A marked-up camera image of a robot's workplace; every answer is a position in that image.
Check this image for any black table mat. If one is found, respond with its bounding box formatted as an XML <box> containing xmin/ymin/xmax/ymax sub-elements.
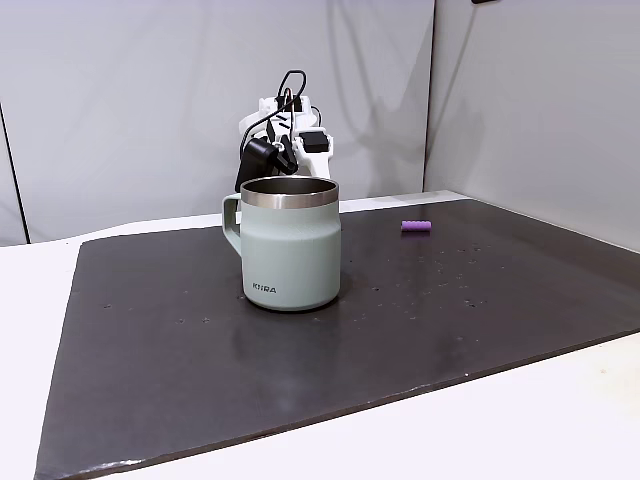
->
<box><xmin>33</xmin><ymin>197</ymin><xmax>640</xmax><ymax>480</ymax></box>

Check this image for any black camera cable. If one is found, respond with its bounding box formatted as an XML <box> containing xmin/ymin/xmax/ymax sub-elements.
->
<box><xmin>239</xmin><ymin>69</ymin><xmax>309</xmax><ymax>151</ymax></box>

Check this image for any black camera mount clip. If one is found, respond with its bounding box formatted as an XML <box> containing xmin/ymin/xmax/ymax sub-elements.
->
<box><xmin>264</xmin><ymin>117</ymin><xmax>299</xmax><ymax>177</ymax></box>

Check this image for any sage green steel mug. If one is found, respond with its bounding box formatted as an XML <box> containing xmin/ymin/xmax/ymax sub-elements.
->
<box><xmin>222</xmin><ymin>177</ymin><xmax>343</xmax><ymax>312</ymax></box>

